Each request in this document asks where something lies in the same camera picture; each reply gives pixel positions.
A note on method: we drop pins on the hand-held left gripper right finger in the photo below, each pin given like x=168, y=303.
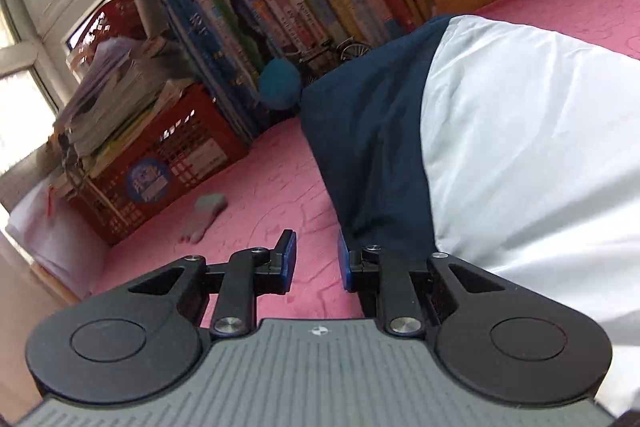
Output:
x=344, y=262

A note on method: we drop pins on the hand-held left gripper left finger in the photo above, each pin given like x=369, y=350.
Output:
x=287, y=262

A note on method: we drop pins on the navy white red jacket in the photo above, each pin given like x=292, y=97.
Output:
x=500, y=132

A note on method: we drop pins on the pink bunny-print blanket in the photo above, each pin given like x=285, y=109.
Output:
x=260, y=187

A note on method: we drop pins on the red plastic crate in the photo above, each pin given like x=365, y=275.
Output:
x=190, y=147

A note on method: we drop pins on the black model bicycle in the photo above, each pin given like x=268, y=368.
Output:
x=350, y=51

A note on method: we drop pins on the white paper sheets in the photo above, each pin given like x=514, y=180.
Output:
x=55, y=247

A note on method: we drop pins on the stack of paper booklets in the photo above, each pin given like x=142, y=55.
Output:
x=120, y=97

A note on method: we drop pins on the red plastic basket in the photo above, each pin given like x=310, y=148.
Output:
x=115, y=17

